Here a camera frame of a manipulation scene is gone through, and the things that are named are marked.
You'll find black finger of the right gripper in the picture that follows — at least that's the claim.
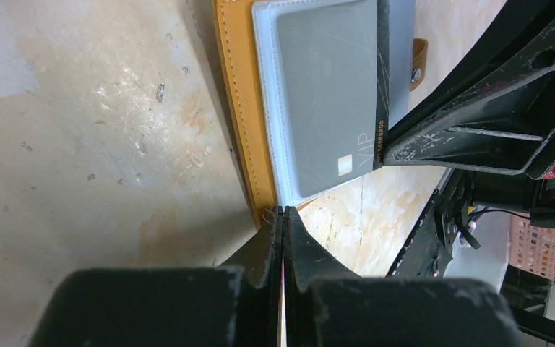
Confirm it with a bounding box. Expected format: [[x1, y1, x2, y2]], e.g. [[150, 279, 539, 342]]
[[387, 1, 555, 140]]

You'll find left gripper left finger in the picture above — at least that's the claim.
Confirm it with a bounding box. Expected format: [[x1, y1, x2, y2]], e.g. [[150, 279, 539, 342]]
[[30, 207, 283, 346]]

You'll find mustard leather card holder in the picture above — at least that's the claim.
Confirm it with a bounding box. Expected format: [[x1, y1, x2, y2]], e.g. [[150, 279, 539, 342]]
[[214, 1, 424, 225]]

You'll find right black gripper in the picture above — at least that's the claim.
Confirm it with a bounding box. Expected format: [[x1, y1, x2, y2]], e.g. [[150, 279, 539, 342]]
[[382, 18, 555, 228]]

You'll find black VIP credit card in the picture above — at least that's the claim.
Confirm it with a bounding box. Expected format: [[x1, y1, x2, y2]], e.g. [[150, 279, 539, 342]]
[[276, 1, 390, 197]]

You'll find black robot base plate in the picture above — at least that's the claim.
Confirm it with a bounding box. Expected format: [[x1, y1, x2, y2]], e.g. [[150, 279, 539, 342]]
[[387, 169, 472, 278]]

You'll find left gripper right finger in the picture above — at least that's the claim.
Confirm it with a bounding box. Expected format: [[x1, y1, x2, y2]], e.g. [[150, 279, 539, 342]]
[[283, 207, 522, 346]]

